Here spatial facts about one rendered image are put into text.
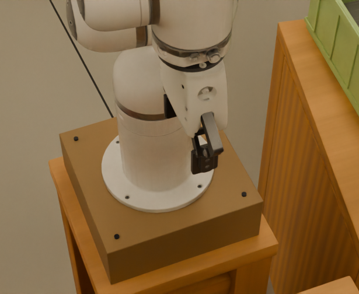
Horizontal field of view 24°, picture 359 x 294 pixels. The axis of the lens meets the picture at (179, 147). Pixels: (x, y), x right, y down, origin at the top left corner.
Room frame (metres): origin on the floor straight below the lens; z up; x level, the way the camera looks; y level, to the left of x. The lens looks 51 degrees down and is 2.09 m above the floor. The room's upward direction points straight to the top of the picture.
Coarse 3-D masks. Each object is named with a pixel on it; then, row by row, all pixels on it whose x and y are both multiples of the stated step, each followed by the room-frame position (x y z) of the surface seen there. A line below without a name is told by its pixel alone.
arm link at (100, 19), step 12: (84, 0) 0.60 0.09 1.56; (96, 0) 0.59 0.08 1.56; (108, 0) 0.59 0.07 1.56; (120, 0) 0.59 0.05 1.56; (132, 0) 0.60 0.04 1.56; (144, 0) 0.60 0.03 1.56; (84, 12) 0.60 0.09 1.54; (96, 12) 0.59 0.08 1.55; (108, 12) 0.59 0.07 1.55; (120, 12) 0.59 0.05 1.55; (132, 12) 0.59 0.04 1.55; (144, 12) 0.60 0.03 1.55; (96, 24) 0.59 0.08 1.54; (108, 24) 0.59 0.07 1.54; (120, 24) 0.59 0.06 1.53; (132, 24) 0.60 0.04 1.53; (144, 24) 0.60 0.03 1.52
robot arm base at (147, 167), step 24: (120, 120) 0.84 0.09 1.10; (144, 120) 0.82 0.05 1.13; (168, 120) 0.82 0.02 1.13; (120, 144) 0.85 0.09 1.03; (144, 144) 0.81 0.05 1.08; (168, 144) 0.82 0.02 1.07; (192, 144) 0.86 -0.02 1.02; (120, 168) 0.86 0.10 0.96; (144, 168) 0.81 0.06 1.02; (168, 168) 0.82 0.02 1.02; (120, 192) 0.81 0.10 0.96; (144, 192) 0.81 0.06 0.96; (168, 192) 0.81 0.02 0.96; (192, 192) 0.81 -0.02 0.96
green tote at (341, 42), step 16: (320, 0) 1.33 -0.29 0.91; (336, 0) 1.27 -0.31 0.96; (352, 0) 1.40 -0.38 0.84; (320, 16) 1.32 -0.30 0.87; (336, 16) 1.27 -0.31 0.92; (320, 32) 1.31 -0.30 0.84; (336, 32) 1.25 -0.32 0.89; (352, 32) 1.19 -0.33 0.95; (320, 48) 1.30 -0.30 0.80; (336, 48) 1.24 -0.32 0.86; (352, 48) 1.19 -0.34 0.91; (336, 64) 1.23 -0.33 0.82; (352, 64) 1.17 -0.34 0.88; (352, 80) 1.17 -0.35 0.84; (352, 96) 1.15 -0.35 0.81
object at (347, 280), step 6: (348, 276) 0.69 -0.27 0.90; (330, 282) 0.68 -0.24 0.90; (336, 282) 0.67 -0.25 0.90; (342, 282) 0.67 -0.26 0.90; (348, 282) 0.67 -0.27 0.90; (312, 288) 0.66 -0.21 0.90; (318, 288) 0.66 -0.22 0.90; (324, 288) 0.66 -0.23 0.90; (330, 288) 0.66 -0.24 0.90; (336, 288) 0.66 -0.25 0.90; (342, 288) 0.66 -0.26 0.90; (348, 288) 0.66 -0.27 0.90; (354, 288) 0.66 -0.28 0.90
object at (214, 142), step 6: (204, 114) 0.60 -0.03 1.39; (210, 114) 0.60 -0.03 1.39; (204, 120) 0.59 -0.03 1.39; (210, 120) 0.59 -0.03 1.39; (204, 126) 0.59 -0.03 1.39; (210, 126) 0.59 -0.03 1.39; (216, 126) 0.59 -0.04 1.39; (204, 132) 0.59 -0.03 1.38; (210, 132) 0.58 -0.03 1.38; (216, 132) 0.58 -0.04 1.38; (210, 138) 0.58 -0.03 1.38; (216, 138) 0.58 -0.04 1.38; (210, 144) 0.57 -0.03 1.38; (216, 144) 0.57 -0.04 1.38; (210, 150) 0.57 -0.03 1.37; (216, 150) 0.57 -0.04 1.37; (222, 150) 0.57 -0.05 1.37; (210, 156) 0.57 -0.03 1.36
